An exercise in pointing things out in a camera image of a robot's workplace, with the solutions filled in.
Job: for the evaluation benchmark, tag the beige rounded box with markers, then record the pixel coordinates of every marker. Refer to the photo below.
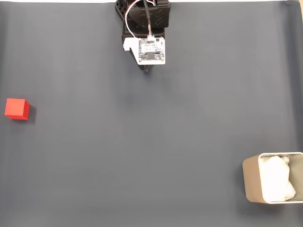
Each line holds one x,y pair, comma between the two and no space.
252,182

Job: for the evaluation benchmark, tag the white camera circuit board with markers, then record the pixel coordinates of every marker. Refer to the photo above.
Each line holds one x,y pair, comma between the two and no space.
151,50

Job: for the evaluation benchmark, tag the red cube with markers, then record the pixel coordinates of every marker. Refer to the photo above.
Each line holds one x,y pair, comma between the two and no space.
16,108

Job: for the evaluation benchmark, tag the white crumpled cloth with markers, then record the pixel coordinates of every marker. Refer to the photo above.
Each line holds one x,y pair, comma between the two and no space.
275,179

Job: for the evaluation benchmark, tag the grey table mat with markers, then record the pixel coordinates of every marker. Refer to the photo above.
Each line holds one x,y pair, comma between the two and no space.
151,142

